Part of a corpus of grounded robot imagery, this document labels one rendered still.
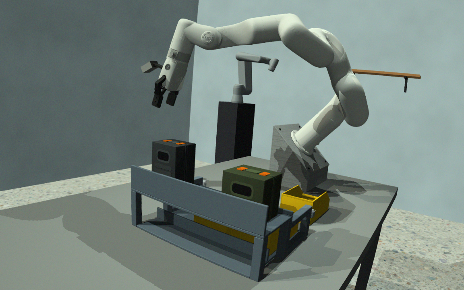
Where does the dark green case with handle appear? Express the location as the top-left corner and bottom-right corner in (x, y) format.
(222, 165), (282, 221)

